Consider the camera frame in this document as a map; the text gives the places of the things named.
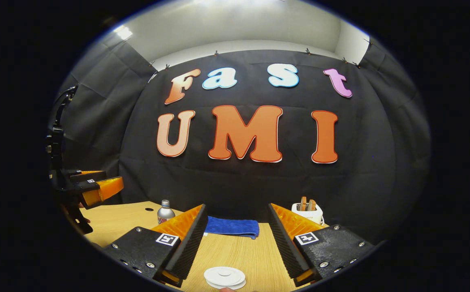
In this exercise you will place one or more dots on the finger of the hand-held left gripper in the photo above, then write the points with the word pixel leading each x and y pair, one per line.
pixel 107 188
pixel 91 175

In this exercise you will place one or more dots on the blue towel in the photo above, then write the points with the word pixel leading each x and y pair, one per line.
pixel 235 227

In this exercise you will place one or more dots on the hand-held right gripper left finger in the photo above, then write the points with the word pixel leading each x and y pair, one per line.
pixel 188 243

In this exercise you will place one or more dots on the toast slice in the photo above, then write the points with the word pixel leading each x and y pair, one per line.
pixel 312 205
pixel 303 203

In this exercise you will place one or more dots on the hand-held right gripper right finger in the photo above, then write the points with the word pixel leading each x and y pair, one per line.
pixel 287 243

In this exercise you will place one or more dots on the white toaster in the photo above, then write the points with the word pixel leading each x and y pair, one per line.
pixel 314 215

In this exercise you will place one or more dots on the silver water bottle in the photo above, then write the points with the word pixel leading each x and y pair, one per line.
pixel 165 213

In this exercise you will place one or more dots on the black backdrop cloth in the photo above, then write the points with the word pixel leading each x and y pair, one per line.
pixel 239 182

